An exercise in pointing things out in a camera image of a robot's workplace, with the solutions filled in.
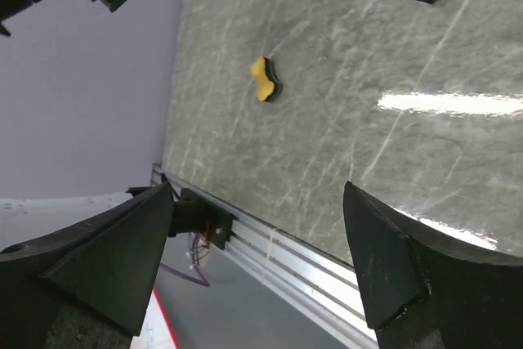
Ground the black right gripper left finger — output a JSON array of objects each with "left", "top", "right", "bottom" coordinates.
[{"left": 1, "top": 183, "right": 174, "bottom": 348}]

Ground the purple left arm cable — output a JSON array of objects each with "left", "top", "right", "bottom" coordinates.
[{"left": 159, "top": 234, "right": 212, "bottom": 288}]

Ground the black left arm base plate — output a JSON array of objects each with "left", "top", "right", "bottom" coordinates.
[{"left": 167, "top": 188, "right": 236, "bottom": 250}]

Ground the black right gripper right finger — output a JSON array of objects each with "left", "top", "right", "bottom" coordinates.
[{"left": 343, "top": 182, "right": 522, "bottom": 348}]

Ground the aluminium front rail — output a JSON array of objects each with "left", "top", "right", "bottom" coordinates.
[{"left": 166, "top": 173, "right": 378, "bottom": 348}]

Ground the yellow black whiteboard eraser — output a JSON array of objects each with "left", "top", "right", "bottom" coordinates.
[{"left": 250, "top": 56, "right": 283, "bottom": 102}]

